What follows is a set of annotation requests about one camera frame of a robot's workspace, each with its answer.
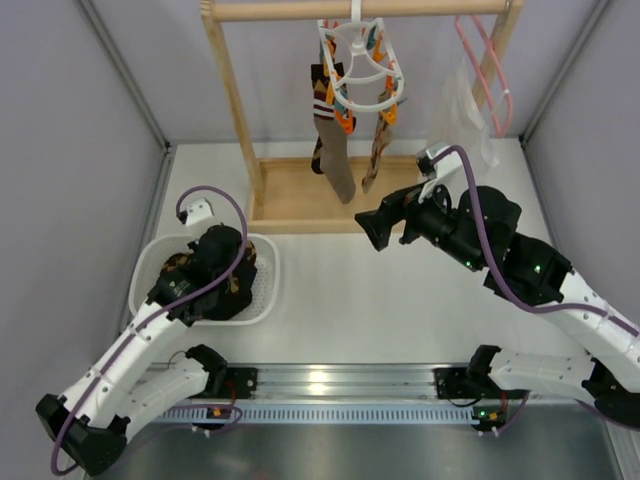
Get beige orange argyle sock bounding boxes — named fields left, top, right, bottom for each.
left=361, top=116, right=394, bottom=194

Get white clip sock hanger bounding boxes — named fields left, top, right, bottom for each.
left=317, top=1, right=406, bottom=135

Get black yellow checkered sock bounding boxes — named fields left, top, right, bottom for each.
left=157, top=253, right=198, bottom=288

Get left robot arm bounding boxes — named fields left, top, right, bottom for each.
left=36, top=224, right=257, bottom=476

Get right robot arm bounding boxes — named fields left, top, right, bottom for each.
left=354, top=185, right=639, bottom=429

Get dark socks in basket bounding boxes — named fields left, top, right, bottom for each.
left=147, top=242, right=257, bottom=322

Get pink clothes hanger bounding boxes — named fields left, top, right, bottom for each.
left=454, top=15, right=514, bottom=138

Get white perforated plastic basket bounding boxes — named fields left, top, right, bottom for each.
left=128, top=233, right=281, bottom=327

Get wooden clothes rack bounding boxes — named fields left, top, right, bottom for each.
left=200, top=0, right=523, bottom=234

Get clear plastic bag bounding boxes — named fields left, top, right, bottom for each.
left=426, top=60, right=499, bottom=178

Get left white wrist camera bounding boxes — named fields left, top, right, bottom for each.
left=178, top=197, right=215, bottom=237

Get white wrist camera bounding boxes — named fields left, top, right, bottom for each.
left=178, top=197, right=215, bottom=237
left=416, top=142, right=462, bottom=204

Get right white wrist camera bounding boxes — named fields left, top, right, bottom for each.
left=416, top=142, right=462, bottom=204

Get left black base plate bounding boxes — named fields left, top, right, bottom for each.
left=217, top=367, right=259, bottom=400

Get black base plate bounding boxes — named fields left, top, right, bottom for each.
left=217, top=367, right=259, bottom=400
left=434, top=367, right=525, bottom=407

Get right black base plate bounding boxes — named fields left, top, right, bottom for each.
left=434, top=367, right=525, bottom=407

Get aluminium mounting rail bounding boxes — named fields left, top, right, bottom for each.
left=79, top=362, right=626, bottom=426

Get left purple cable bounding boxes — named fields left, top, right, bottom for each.
left=49, top=185, right=249, bottom=476

